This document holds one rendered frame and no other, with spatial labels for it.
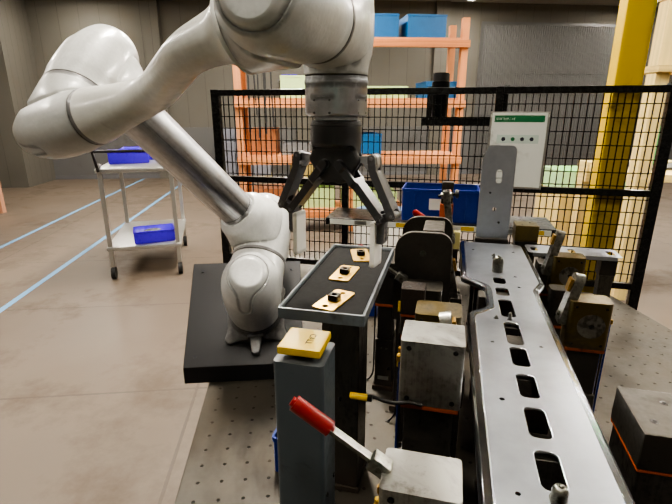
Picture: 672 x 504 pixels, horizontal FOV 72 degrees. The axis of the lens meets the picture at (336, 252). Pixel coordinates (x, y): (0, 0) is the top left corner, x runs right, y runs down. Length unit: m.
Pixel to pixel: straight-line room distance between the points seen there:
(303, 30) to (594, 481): 0.65
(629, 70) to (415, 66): 9.17
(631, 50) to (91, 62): 1.83
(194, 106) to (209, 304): 9.58
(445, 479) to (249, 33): 0.52
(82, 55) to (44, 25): 10.85
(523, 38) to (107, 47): 11.28
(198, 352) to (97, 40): 0.84
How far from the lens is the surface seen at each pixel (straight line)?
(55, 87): 0.99
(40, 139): 0.98
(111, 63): 1.06
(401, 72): 11.08
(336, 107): 0.65
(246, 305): 1.23
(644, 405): 0.87
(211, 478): 1.14
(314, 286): 0.82
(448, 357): 0.76
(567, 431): 0.82
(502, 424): 0.79
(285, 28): 0.49
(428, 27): 5.89
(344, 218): 1.92
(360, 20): 0.64
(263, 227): 1.30
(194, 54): 0.61
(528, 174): 2.08
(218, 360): 1.42
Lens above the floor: 1.46
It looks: 17 degrees down
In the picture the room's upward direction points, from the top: straight up
